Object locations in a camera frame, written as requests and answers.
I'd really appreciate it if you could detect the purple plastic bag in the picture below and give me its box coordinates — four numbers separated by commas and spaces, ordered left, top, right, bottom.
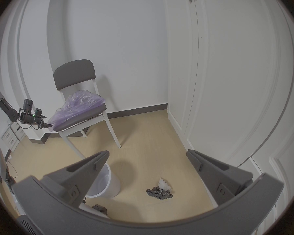
48, 90, 106, 130

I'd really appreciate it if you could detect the white wardrobe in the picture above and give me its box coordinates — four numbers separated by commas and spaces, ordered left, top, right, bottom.
161, 0, 294, 229

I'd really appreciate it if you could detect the grey and white chair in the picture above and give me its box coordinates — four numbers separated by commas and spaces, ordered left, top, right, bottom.
53, 59, 122, 160

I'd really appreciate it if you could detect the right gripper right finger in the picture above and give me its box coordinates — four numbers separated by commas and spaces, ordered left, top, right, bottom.
186, 149, 254, 207

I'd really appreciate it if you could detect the crumpled white paper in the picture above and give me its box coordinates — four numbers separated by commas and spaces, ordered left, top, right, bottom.
158, 177, 173, 190

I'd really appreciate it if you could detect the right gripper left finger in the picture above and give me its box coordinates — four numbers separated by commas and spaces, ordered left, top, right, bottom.
42, 150, 110, 208

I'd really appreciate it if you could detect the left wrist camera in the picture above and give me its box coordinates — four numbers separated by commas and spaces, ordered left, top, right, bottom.
34, 108, 47, 119

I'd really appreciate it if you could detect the white chest of drawers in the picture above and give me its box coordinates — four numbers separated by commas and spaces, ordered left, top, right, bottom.
1, 124, 27, 152

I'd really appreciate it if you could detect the white trash bin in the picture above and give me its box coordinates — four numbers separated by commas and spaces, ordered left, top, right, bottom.
84, 163, 121, 198

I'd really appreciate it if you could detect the black plastic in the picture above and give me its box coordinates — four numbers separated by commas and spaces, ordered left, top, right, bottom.
146, 186, 174, 201

